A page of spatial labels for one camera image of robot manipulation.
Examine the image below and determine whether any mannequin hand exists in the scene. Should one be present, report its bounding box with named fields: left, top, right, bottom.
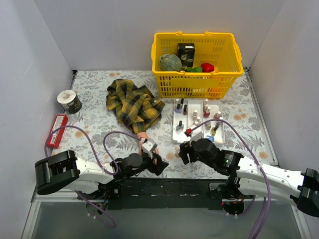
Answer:
left=137, top=132, right=159, bottom=165

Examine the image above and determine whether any yellow plaid shirt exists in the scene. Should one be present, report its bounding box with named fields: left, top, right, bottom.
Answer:
left=106, top=79, right=165, bottom=134

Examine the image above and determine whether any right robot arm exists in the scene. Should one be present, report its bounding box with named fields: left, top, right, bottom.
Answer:
left=179, top=139, right=319, bottom=217

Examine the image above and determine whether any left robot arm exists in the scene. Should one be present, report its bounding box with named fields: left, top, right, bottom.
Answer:
left=35, top=150, right=168, bottom=199

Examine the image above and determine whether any blue polish bottle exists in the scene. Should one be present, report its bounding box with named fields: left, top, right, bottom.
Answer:
left=206, top=135, right=215, bottom=142

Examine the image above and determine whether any yellow polish bottle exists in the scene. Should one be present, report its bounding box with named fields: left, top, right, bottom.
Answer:
left=211, top=125, right=219, bottom=136

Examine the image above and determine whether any clear polish bottle white cap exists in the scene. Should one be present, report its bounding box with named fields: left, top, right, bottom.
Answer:
left=192, top=110, right=198, bottom=120

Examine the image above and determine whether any red glitter polish bottle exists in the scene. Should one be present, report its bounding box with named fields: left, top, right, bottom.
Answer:
left=203, top=106, right=211, bottom=118

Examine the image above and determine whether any white divided tray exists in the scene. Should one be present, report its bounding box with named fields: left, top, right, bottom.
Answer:
left=172, top=98, right=225, bottom=144

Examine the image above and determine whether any dark red polish bottle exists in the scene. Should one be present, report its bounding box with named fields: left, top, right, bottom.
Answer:
left=183, top=105, right=187, bottom=116

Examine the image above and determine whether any lilac polish bottle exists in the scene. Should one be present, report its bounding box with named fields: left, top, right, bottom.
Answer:
left=174, top=99, right=181, bottom=114

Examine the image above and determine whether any floral table mat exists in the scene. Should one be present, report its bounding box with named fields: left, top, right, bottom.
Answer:
left=55, top=71, right=277, bottom=179

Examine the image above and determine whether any green bell pepper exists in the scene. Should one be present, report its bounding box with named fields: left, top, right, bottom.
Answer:
left=188, top=66, right=202, bottom=73

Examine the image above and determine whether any red bell pepper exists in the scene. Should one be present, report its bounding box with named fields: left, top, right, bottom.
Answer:
left=201, top=63, right=215, bottom=73

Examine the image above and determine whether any red flat box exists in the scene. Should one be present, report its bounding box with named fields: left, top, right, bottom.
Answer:
left=46, top=114, right=68, bottom=149

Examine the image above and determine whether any black tin with white lid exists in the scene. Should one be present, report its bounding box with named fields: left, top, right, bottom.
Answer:
left=57, top=90, right=82, bottom=114

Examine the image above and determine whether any green melon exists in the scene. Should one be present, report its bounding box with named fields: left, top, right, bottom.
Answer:
left=159, top=54, right=182, bottom=72

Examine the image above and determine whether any yellow plastic basket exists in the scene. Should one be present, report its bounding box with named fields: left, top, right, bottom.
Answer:
left=151, top=31, right=244, bottom=99

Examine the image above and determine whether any black carton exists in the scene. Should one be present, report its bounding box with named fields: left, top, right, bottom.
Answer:
left=177, top=43, right=195, bottom=72

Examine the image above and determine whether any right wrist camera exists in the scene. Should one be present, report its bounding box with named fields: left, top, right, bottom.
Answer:
left=184, top=128, right=203, bottom=145

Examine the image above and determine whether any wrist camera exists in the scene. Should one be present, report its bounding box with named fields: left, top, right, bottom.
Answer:
left=141, top=138, right=157, bottom=159
left=184, top=128, right=203, bottom=145

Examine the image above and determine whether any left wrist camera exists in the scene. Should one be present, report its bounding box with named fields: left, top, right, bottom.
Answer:
left=141, top=138, right=157, bottom=159

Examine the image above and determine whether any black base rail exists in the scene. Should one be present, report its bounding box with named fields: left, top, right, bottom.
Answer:
left=77, top=176, right=246, bottom=211

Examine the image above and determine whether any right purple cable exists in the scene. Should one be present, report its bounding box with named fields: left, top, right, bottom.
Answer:
left=189, top=119, right=272, bottom=239

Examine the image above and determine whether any purple cable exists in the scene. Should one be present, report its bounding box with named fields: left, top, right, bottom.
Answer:
left=44, top=125, right=148, bottom=229
left=189, top=119, right=272, bottom=239

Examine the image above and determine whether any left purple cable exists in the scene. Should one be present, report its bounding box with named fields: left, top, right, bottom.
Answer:
left=44, top=125, right=148, bottom=229

